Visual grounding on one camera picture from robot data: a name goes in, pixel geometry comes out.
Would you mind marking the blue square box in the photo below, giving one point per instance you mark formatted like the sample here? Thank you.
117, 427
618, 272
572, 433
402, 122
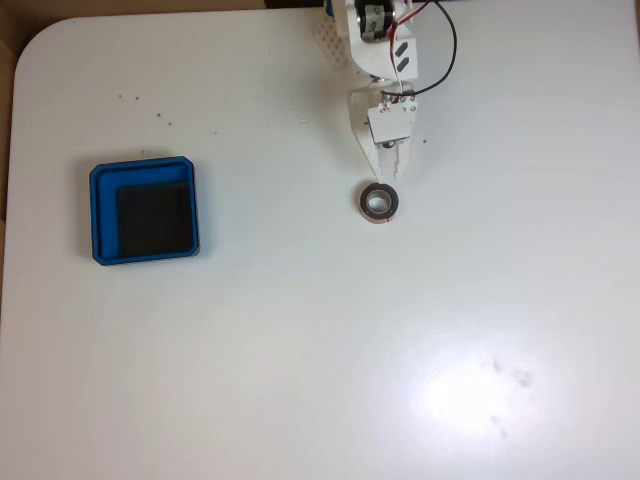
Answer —
105, 215

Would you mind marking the blue clamp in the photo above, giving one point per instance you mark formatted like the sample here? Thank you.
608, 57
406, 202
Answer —
329, 7

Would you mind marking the black square pad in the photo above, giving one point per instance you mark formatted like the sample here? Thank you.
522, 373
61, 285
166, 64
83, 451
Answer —
155, 217

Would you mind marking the white camera box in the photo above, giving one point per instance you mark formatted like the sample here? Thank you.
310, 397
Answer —
392, 122

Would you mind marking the white perforated base plate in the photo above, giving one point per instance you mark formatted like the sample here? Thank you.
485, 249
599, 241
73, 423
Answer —
330, 45

